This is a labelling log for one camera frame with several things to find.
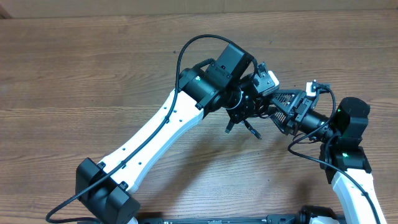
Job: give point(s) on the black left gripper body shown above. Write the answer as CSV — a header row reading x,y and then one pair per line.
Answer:
x,y
239,107

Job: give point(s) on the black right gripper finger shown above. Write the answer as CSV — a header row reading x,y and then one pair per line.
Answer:
x,y
287,101
283,122

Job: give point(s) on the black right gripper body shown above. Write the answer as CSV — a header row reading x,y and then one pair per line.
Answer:
x,y
306,119

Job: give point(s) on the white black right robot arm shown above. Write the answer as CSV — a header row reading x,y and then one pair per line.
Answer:
x,y
334,143

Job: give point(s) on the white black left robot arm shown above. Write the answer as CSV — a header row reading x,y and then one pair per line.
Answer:
x,y
106,188

